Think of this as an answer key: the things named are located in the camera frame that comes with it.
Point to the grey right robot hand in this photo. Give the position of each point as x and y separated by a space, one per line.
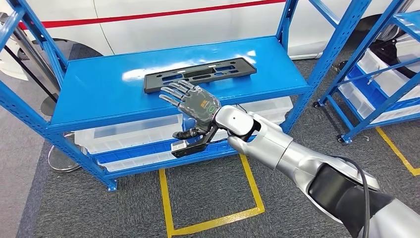
200 105

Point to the black plastic plate bracket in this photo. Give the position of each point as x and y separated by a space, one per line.
244 69

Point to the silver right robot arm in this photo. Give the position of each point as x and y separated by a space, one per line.
279 148

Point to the blue steel shelf rack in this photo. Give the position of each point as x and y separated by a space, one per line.
98 92

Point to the blue wheeled shelf rack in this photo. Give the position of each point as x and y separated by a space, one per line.
377 110

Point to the black car part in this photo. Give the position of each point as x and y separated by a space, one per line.
390 54

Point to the white car with red stripe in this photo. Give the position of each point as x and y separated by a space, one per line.
197 19

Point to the yellow floor tape square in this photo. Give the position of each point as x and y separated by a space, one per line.
396 151
166 203

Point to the black right camera bracket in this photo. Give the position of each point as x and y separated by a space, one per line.
197 148

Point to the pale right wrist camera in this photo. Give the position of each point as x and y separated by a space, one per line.
178 145

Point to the chrome stanchion post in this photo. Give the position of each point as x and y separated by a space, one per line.
62 164

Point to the black stanchion post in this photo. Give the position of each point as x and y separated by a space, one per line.
49 106

